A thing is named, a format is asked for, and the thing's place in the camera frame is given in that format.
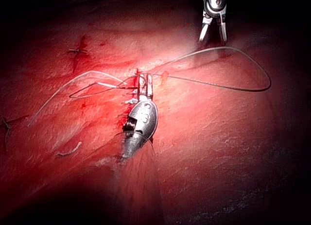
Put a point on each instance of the tissue pad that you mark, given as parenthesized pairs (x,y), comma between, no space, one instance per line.
(206,137)

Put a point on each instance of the right arm needle driver jaw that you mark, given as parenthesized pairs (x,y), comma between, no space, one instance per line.
(222,28)
(204,29)

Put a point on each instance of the left arm needle driver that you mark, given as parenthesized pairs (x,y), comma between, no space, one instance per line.
(143,120)

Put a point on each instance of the right arm needle driver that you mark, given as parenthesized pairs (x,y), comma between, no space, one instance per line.
(215,4)

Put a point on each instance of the blue thread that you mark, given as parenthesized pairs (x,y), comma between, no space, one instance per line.
(223,47)

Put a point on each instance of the short cut thread piece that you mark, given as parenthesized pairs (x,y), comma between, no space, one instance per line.
(70,151)

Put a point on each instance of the dark left arm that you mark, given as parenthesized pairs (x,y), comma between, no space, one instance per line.
(141,191)

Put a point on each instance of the left arm needle driver jaw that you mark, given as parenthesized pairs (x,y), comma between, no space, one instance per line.
(150,86)
(142,87)

